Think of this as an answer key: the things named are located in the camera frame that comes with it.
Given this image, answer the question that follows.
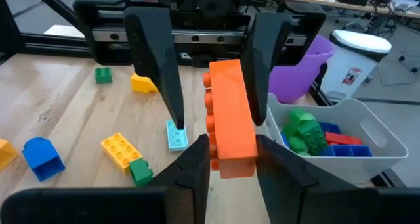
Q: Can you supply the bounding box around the long orange toy brick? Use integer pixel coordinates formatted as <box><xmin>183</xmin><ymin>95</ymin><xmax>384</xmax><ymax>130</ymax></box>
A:
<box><xmin>202</xmin><ymin>58</ymin><xmax>260</xmax><ymax>179</ymax></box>

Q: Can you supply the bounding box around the yellow flat studded brick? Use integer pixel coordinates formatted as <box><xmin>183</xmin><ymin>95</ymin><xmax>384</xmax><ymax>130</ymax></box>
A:
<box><xmin>100</xmin><ymin>132</ymin><xmax>144</xmax><ymax>175</ymax></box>

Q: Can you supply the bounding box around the small dark blue brick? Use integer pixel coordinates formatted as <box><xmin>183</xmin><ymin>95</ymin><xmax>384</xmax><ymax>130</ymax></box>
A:
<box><xmin>280</xmin><ymin>131</ymin><xmax>291</xmax><ymax>149</ymax></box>

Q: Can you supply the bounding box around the wooden desk with equipment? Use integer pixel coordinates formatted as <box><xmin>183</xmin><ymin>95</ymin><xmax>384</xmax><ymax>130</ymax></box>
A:
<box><xmin>262</xmin><ymin>0</ymin><xmax>420</xmax><ymax>20</ymax></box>

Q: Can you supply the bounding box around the dark green black-studded brick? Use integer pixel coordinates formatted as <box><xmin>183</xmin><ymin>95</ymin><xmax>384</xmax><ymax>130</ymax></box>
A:
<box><xmin>94</xmin><ymin>66</ymin><xmax>114</xmax><ymax>85</ymax></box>

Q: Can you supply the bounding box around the red toy brick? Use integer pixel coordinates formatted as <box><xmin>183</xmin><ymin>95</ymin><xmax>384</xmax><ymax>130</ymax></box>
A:
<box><xmin>324</xmin><ymin>131</ymin><xmax>364</xmax><ymax>146</ymax></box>

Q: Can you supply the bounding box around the light cyan toy brick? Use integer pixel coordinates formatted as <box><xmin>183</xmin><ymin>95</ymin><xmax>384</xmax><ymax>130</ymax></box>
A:
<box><xmin>165</xmin><ymin>120</ymin><xmax>190</xmax><ymax>152</ymax></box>

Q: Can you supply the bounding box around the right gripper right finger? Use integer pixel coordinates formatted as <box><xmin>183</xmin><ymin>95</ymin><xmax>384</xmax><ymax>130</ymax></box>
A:
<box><xmin>255</xmin><ymin>134</ymin><xmax>357</xmax><ymax>224</ymax></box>

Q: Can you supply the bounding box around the black office chair base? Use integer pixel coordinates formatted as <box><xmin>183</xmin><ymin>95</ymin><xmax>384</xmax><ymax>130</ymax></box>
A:
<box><xmin>395</xmin><ymin>41</ymin><xmax>420</xmax><ymax>74</ymax></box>

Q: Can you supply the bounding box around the small yellow toy brick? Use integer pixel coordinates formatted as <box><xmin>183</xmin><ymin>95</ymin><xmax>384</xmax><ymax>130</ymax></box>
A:
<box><xmin>130</xmin><ymin>72</ymin><xmax>160</xmax><ymax>94</ymax></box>

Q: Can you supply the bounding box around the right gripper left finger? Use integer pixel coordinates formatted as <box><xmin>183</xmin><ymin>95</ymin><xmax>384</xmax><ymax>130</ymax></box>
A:
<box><xmin>147</xmin><ymin>133</ymin><xmax>211</xmax><ymax>224</ymax></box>

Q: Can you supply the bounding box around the large blue toy brick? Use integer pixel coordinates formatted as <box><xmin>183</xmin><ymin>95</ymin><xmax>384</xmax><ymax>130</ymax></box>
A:
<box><xmin>320</xmin><ymin>144</ymin><xmax>373</xmax><ymax>158</ymax></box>

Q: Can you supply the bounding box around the white plastic bin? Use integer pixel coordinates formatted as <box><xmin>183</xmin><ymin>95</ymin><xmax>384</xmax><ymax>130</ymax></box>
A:
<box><xmin>264</xmin><ymin>92</ymin><xmax>410</xmax><ymax>185</ymax></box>

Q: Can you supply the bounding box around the purple pumpkin-face bucket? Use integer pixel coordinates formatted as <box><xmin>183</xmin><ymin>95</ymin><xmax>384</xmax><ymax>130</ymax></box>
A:
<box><xmin>268</xmin><ymin>35</ymin><xmax>335</xmax><ymax>105</ymax></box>

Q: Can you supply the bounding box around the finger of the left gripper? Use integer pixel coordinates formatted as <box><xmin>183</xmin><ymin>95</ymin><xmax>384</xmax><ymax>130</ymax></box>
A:
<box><xmin>123</xmin><ymin>6</ymin><xmax>186</xmax><ymax>131</ymax></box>
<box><xmin>241</xmin><ymin>12</ymin><xmax>294</xmax><ymax>127</ymax></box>

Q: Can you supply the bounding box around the small green toy brick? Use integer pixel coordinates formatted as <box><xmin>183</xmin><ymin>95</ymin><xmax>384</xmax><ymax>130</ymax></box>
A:
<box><xmin>129</xmin><ymin>157</ymin><xmax>154</xmax><ymax>188</ymax></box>

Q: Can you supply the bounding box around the black aluminium table frame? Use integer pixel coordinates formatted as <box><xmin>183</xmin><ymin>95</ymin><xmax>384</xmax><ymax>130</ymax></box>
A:
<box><xmin>0</xmin><ymin>0</ymin><xmax>408</xmax><ymax>189</ymax></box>

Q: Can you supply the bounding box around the blue arched toy brick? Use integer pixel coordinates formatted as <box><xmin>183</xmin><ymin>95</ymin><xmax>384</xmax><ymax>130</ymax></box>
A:
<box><xmin>22</xmin><ymin>137</ymin><xmax>66</xmax><ymax>182</ymax></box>

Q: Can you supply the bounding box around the white pedal trash can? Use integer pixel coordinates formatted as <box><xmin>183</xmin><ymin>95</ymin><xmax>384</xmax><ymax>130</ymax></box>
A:
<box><xmin>320</xmin><ymin>29</ymin><xmax>393</xmax><ymax>102</ymax></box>

